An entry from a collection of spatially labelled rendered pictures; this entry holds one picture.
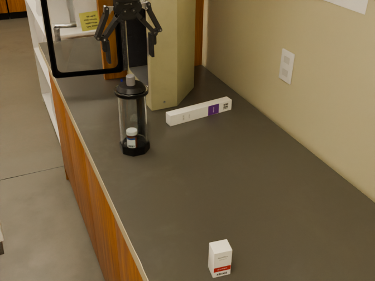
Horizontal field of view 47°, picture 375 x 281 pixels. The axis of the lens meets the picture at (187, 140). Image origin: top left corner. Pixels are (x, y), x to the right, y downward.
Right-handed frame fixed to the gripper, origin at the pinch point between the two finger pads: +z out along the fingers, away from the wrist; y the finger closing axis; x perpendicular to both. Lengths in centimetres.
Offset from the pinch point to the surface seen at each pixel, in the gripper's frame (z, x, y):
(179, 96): 31.0, -25.6, -27.4
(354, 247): 33, 67, -35
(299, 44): 2, 7, -58
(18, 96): 129, -267, 29
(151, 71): 17.0, -23.6, -14.8
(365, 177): 31, 47, -57
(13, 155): 128, -167, 43
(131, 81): 7.9, 1.5, 0.7
